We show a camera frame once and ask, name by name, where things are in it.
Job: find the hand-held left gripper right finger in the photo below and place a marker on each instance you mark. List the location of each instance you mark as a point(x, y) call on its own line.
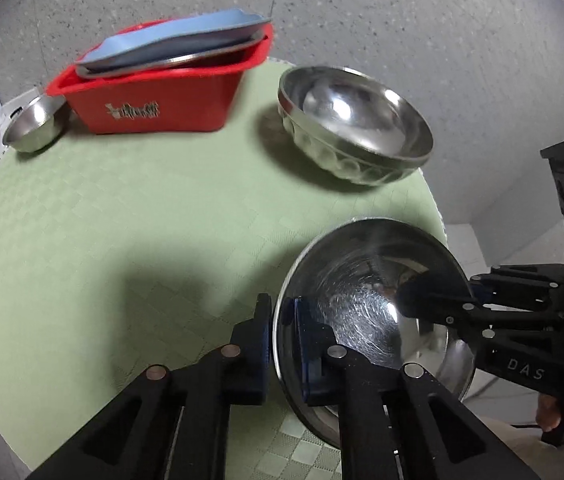
point(303, 350)

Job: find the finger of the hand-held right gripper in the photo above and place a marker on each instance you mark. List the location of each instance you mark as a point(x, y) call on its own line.
point(437, 305)
point(522, 285)

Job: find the person's right hand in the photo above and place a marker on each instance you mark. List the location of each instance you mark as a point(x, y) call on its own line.
point(548, 412)

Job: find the smooth steel bowl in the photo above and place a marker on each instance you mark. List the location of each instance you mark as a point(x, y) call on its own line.
point(362, 280)

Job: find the green woven placemat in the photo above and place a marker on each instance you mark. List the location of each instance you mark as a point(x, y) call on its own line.
point(111, 210)

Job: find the blue plate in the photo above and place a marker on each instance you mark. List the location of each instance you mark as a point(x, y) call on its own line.
point(176, 37)

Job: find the small steel bowl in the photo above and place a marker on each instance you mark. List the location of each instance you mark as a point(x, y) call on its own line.
point(34, 125)

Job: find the red plastic basket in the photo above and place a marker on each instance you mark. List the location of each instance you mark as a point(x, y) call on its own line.
point(161, 100)

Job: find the steel tray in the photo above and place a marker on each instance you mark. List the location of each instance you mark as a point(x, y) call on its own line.
point(221, 52)

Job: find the large patterned steel bowl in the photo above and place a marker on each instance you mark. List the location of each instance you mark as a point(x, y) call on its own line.
point(357, 110)

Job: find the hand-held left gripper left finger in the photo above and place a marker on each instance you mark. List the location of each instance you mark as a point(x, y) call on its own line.
point(265, 355)

